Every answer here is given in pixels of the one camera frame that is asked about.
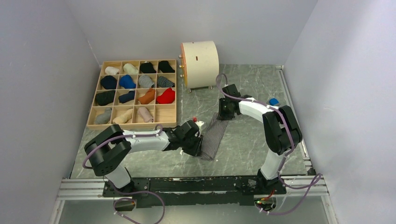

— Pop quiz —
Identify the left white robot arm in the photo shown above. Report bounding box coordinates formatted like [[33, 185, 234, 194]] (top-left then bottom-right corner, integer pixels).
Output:
[[83, 120, 204, 196]]

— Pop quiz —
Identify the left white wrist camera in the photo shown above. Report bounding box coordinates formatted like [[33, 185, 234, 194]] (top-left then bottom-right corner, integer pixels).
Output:
[[192, 117, 205, 137]]

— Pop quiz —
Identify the striped dark rolled sock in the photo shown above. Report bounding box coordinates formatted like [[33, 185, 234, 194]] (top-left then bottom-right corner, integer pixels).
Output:
[[157, 76, 175, 88]]

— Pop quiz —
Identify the blue small object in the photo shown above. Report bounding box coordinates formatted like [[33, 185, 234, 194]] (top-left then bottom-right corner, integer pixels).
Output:
[[268, 98, 280, 106]]

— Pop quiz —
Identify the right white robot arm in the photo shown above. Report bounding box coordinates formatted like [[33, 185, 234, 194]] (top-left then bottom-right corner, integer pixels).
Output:
[[219, 84, 303, 194]]

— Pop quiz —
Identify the grey striped underwear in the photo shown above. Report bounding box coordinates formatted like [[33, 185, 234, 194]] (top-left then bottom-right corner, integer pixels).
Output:
[[199, 112, 228, 161]]

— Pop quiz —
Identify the aluminium frame rail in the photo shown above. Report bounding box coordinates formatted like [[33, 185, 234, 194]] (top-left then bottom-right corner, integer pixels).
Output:
[[56, 175, 338, 224]]

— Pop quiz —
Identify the light grey rolled sock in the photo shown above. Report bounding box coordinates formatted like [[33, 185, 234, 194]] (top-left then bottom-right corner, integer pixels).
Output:
[[94, 108, 112, 125]]

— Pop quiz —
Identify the blue rolled sock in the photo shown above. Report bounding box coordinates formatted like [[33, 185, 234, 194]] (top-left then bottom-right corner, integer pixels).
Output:
[[119, 75, 136, 89]]

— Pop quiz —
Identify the red rolled sock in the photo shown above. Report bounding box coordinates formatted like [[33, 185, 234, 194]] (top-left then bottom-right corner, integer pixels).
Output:
[[156, 88, 176, 104]]

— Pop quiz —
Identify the pink beige underwear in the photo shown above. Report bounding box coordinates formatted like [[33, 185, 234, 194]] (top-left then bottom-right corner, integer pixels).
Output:
[[137, 107, 154, 123]]

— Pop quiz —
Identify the black rolled sock right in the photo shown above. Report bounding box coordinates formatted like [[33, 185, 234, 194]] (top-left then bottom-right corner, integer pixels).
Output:
[[158, 61, 175, 73]]

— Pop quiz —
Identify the wooden compartment tray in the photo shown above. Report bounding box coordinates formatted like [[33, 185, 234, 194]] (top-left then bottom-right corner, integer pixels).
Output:
[[86, 59, 177, 130]]

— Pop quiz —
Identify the cream rolled sock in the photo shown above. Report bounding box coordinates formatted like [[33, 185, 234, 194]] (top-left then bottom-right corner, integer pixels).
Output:
[[123, 63, 139, 75]]

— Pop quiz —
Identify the white rolled sock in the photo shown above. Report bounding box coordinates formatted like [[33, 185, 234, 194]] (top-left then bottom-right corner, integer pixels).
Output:
[[104, 66, 120, 75]]

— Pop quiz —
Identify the black ribbed rolled sock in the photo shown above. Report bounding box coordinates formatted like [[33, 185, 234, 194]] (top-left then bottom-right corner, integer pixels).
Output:
[[94, 90, 116, 106]]

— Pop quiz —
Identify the dark navy rolled sock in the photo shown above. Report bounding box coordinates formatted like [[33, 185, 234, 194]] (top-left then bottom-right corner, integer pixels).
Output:
[[118, 91, 135, 104]]

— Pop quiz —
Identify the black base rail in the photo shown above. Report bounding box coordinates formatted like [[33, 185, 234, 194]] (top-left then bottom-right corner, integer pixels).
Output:
[[102, 175, 286, 208]]

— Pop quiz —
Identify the cream cylindrical drum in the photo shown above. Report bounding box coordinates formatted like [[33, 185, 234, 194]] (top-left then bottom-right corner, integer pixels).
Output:
[[179, 41, 219, 92]]

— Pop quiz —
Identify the orange rolled sock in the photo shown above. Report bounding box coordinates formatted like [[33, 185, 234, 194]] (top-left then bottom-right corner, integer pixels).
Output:
[[138, 88, 156, 105]]

